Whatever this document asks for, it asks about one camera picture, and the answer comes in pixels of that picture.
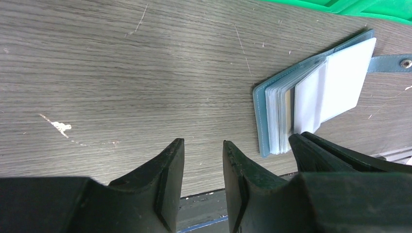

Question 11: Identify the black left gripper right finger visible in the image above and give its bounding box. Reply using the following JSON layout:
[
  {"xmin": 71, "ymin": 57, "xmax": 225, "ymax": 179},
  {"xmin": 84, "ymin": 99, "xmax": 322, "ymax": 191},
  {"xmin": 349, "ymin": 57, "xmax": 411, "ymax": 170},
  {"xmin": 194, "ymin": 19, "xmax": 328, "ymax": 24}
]
[{"xmin": 223, "ymin": 141, "xmax": 412, "ymax": 233}]

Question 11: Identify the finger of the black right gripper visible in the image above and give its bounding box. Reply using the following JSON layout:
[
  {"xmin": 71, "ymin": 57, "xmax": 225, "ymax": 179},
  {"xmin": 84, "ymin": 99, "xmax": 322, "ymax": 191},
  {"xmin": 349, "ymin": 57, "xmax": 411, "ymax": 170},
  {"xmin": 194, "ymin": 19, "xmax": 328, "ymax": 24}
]
[{"xmin": 289, "ymin": 132, "xmax": 412, "ymax": 174}]

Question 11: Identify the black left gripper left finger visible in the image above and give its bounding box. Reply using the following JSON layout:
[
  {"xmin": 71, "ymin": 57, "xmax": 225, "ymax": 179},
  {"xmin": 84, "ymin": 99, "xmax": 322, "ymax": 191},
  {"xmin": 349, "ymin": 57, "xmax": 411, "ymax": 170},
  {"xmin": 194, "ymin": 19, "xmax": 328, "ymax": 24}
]
[{"xmin": 0, "ymin": 138, "xmax": 185, "ymax": 233}]

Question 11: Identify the blue card holder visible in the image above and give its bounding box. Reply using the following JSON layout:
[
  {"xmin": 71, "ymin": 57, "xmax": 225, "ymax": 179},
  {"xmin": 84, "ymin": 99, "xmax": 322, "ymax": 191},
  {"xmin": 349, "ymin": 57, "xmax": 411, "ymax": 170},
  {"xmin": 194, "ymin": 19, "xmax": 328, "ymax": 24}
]
[{"xmin": 252, "ymin": 29, "xmax": 412, "ymax": 158}]

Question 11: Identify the green bin with gold cards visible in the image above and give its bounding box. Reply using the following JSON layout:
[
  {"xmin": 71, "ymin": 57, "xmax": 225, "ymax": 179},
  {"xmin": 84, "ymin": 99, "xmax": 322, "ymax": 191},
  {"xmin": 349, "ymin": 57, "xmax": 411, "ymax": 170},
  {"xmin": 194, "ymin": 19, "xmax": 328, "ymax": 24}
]
[{"xmin": 273, "ymin": 0, "xmax": 412, "ymax": 25}]

